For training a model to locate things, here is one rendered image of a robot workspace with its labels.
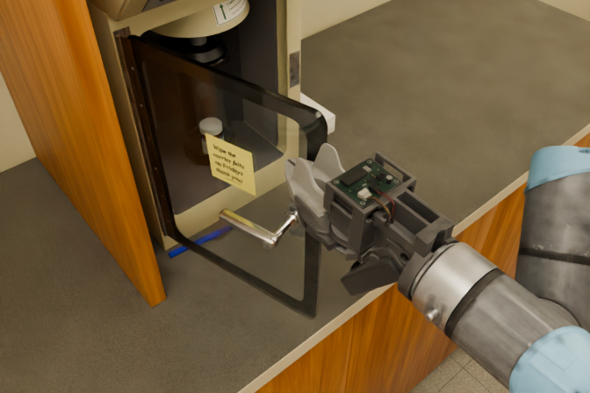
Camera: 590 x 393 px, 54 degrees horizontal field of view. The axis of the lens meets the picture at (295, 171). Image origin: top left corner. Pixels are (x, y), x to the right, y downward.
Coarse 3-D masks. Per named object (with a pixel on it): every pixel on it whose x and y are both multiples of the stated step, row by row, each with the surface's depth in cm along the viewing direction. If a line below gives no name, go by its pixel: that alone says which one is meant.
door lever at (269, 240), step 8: (224, 216) 74; (232, 216) 74; (240, 216) 74; (288, 216) 74; (232, 224) 74; (240, 224) 73; (248, 224) 73; (288, 224) 74; (296, 224) 74; (248, 232) 73; (256, 232) 72; (264, 232) 72; (272, 232) 73; (280, 232) 73; (256, 240) 73; (264, 240) 72; (272, 240) 71; (272, 248) 72
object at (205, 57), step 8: (176, 40) 97; (184, 40) 96; (192, 40) 95; (200, 40) 95; (208, 40) 96; (216, 40) 96; (176, 48) 95; (184, 48) 95; (192, 48) 95; (200, 48) 95; (208, 48) 95; (216, 48) 95; (224, 48) 97; (192, 56) 94; (200, 56) 94; (208, 56) 94; (216, 56) 95
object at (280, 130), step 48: (144, 48) 71; (144, 96) 78; (192, 96) 71; (240, 96) 66; (192, 144) 78; (240, 144) 71; (288, 144) 66; (192, 192) 86; (240, 192) 78; (288, 192) 72; (192, 240) 95; (240, 240) 86; (288, 240) 78; (288, 288) 86
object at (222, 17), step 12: (228, 0) 86; (240, 0) 89; (204, 12) 85; (216, 12) 85; (228, 12) 87; (240, 12) 89; (168, 24) 85; (180, 24) 85; (192, 24) 85; (204, 24) 85; (216, 24) 86; (228, 24) 87; (180, 36) 85; (192, 36) 85; (204, 36) 86
